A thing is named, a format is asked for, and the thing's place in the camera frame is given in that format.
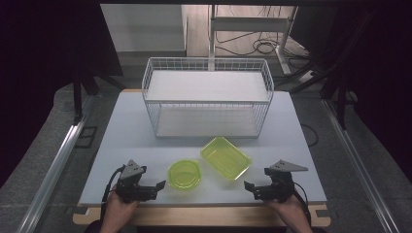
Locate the white cabinet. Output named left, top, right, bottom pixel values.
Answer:
left=99, top=3, right=189, bottom=54

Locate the white wire two-tier rack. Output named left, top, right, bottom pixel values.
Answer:
left=141, top=56, right=275, bottom=140

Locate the dark curtain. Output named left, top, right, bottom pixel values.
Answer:
left=324, top=0, right=412, bottom=185
left=0, top=0, right=124, bottom=188

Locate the thin black floor cable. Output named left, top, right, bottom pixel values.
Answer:
left=300, top=122, right=321, bottom=149

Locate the white power strip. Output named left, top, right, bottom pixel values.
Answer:
left=296, top=69, right=316, bottom=84

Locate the person's left hand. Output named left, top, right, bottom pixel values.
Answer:
left=102, top=189, right=141, bottom=225

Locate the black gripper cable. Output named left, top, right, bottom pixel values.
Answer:
left=292, top=182, right=313, bottom=226
left=100, top=164, right=126, bottom=224

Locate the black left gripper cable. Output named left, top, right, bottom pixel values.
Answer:
left=100, top=164, right=126, bottom=224

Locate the person's right hand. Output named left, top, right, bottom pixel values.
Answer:
left=262, top=193, right=305, bottom=222

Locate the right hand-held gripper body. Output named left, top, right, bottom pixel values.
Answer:
left=258, top=159, right=309, bottom=204

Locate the black metal stand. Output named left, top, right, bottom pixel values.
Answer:
left=275, top=6, right=380, bottom=131
left=71, top=62, right=128, bottom=126

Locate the rectangular green plastic container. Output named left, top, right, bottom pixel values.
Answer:
left=199, top=136, right=254, bottom=182

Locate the aluminium rail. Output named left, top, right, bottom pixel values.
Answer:
left=15, top=96, right=95, bottom=233
left=321, top=97, right=402, bottom=233

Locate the black floor cables bundle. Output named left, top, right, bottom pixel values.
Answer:
left=215, top=29, right=310, bottom=59

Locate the black floor bracket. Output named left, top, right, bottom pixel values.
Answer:
left=74, top=125, right=99, bottom=150

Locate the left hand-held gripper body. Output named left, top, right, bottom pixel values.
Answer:
left=115, top=159, right=157, bottom=204

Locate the round green plastic container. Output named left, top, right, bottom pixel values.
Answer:
left=166, top=158, right=203, bottom=190

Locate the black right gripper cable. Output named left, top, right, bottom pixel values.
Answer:
left=292, top=182, right=313, bottom=226

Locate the white metal desk frame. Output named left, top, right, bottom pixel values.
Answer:
left=208, top=4, right=299, bottom=76

